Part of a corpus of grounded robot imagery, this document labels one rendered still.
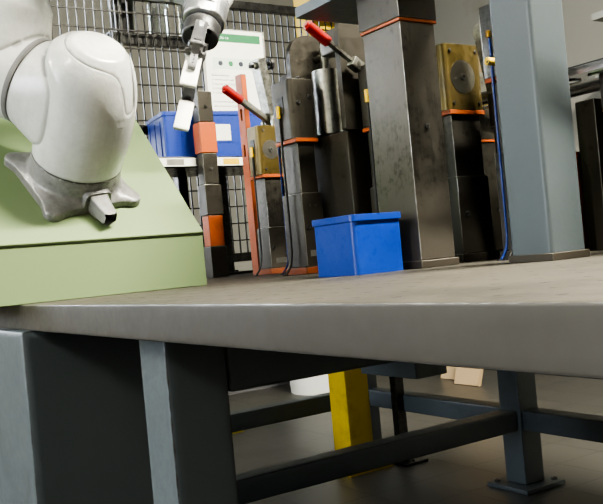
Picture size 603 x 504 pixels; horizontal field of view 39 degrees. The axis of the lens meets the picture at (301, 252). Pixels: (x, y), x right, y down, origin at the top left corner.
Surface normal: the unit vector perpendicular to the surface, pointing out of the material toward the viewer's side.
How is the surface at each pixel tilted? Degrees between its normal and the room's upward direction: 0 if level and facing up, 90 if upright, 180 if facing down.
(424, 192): 90
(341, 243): 90
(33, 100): 109
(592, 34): 90
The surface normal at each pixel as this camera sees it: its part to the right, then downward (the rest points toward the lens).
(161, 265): 0.55, -0.05
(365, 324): -0.84, 0.07
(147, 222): 0.32, -0.75
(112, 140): 0.63, 0.60
